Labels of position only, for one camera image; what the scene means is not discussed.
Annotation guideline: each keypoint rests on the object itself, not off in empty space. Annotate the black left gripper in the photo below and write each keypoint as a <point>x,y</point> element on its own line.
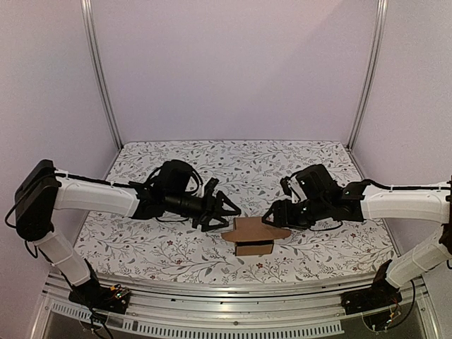
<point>207,213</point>

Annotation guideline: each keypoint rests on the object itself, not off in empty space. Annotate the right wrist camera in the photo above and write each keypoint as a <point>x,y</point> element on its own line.
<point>286,184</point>

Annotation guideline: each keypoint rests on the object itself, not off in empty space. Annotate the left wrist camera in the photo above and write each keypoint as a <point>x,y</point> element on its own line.
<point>208,189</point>

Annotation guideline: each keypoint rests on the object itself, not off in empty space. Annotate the aluminium front rail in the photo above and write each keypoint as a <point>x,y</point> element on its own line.
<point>161,309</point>

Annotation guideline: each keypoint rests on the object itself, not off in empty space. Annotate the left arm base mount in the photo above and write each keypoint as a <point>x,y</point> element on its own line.
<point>94,296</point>

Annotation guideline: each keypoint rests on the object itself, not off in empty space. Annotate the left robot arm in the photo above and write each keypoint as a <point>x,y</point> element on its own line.
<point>174,187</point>

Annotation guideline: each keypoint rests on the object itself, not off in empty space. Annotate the floral patterned table mat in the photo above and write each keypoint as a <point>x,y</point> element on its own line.
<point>248,172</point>

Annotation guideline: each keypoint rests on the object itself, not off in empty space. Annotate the left aluminium frame post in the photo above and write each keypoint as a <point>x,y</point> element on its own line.
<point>94,51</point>

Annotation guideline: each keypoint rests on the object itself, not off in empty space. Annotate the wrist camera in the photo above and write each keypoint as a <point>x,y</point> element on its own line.
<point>286,184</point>
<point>208,189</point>

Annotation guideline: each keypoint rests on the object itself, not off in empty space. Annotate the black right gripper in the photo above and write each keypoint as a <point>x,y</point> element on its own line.
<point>285,210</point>

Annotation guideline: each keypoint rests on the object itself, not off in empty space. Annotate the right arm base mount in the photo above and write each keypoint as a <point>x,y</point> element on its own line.
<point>379,294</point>

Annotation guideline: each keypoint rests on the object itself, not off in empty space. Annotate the aluminium frame post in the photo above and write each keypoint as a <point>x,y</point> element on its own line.
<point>376,43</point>
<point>94,51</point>

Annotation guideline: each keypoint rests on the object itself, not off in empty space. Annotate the right aluminium frame post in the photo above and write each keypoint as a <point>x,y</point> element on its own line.
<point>376,43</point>

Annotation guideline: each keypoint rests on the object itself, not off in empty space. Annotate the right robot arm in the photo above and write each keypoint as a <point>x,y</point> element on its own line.
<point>314,195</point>

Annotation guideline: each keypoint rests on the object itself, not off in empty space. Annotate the brown cardboard box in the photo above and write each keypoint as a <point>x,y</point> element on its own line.
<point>251,237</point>

